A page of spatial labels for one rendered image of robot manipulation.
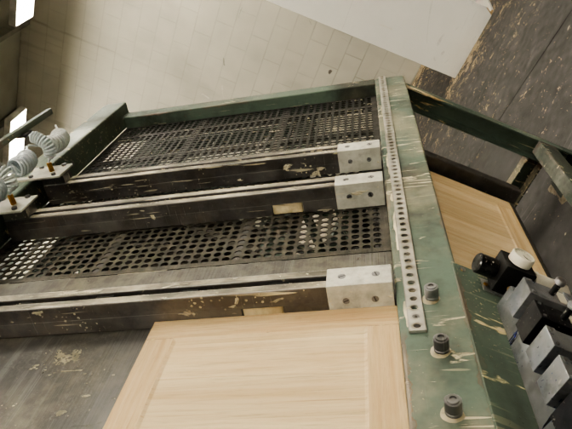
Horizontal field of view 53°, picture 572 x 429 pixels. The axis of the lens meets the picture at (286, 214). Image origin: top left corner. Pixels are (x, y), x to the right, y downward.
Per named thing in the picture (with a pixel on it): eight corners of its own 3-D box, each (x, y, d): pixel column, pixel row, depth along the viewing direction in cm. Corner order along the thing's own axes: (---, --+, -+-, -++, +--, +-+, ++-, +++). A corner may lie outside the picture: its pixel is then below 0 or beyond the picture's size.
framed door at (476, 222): (584, 363, 151) (589, 357, 150) (391, 290, 147) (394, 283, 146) (506, 207, 230) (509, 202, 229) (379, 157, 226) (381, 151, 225)
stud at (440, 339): (450, 356, 90) (449, 340, 89) (434, 357, 91) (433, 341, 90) (449, 345, 93) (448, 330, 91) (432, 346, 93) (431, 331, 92)
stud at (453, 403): (464, 420, 79) (463, 404, 78) (445, 420, 80) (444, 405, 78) (461, 407, 81) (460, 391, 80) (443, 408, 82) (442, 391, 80)
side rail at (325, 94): (377, 110, 240) (374, 83, 235) (130, 141, 259) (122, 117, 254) (377, 104, 247) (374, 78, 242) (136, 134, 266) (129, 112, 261)
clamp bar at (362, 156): (382, 171, 169) (374, 91, 158) (16, 211, 189) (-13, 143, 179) (380, 158, 177) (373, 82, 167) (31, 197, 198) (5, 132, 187)
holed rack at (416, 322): (426, 332, 96) (426, 329, 96) (408, 333, 97) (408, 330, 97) (385, 77, 241) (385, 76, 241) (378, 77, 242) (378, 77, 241)
